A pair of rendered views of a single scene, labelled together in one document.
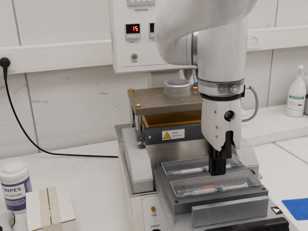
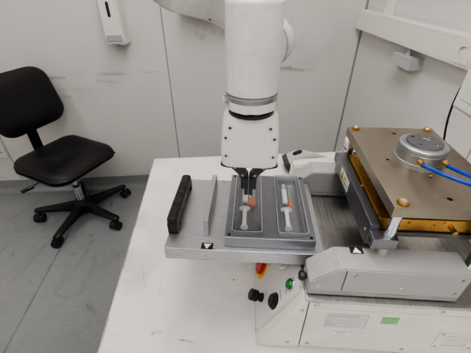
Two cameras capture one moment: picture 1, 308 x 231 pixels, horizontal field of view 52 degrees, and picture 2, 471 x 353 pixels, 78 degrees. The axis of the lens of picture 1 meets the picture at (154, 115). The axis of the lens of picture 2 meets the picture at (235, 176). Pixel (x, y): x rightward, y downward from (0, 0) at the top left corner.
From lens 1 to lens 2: 88 cm
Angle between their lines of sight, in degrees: 89
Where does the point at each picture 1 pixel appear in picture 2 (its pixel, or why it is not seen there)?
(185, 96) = (399, 160)
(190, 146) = (405, 247)
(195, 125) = (354, 190)
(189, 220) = (221, 188)
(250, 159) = (317, 267)
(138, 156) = (317, 166)
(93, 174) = not seen: hidden behind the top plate
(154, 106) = (357, 137)
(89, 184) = not seen: hidden behind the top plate
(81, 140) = not seen: outside the picture
